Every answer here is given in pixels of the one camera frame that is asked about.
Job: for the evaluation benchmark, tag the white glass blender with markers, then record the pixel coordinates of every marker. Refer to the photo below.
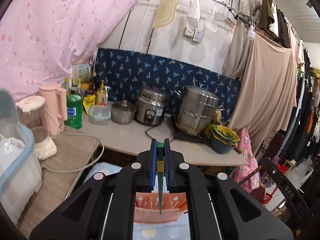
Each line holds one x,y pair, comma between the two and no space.
32,113

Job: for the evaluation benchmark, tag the small steel lidded pot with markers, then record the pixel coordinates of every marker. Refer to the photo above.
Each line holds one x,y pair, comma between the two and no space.
123,112

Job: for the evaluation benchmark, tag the white blue dish rack box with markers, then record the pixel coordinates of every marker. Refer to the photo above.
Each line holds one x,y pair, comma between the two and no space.
21,174

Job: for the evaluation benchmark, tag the yellow oil bottle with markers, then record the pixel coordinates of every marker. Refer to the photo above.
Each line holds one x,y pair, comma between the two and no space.
100,94

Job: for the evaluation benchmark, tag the steel rice cooker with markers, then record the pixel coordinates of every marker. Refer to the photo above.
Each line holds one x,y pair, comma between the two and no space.
151,104

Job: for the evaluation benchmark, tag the yellow cutting board hanging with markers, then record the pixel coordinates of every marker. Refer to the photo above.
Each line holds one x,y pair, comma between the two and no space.
165,13

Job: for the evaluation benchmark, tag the green chopstick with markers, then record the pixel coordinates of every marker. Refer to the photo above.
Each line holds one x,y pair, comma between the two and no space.
160,173

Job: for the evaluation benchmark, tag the clear plastic food container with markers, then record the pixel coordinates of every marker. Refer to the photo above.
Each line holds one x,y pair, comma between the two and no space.
99,115

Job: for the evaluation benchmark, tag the large steel steamer pot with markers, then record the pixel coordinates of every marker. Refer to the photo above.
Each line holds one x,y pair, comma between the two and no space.
196,109

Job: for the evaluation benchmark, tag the blue basin with vegetables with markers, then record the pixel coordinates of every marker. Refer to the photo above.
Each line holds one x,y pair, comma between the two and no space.
222,139

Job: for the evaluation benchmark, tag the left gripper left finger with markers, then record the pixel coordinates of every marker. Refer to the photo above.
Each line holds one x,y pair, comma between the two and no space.
104,206

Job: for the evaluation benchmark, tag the navy floral backsplash cloth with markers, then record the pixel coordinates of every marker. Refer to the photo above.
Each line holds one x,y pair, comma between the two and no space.
126,72

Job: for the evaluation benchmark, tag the pink perforated utensil basket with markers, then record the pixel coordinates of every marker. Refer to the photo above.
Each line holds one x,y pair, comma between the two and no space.
147,207

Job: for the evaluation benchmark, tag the pink floral hanging sheet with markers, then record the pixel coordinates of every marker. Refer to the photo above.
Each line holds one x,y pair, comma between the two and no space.
42,39

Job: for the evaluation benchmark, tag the black induction cooktop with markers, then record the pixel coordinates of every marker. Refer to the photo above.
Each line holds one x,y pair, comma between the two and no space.
178,135

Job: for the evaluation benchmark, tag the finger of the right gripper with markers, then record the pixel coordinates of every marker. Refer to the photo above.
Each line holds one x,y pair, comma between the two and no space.
296,208

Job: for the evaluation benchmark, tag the white wall socket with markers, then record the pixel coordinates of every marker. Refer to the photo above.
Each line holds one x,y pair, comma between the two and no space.
195,35

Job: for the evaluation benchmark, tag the pink electric kettle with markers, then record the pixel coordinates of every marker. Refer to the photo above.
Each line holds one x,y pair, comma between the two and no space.
56,103

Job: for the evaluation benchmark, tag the beige hanging curtain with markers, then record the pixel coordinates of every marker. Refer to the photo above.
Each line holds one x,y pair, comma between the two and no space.
268,76

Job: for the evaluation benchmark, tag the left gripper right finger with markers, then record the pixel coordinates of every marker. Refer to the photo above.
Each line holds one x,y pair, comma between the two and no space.
218,208

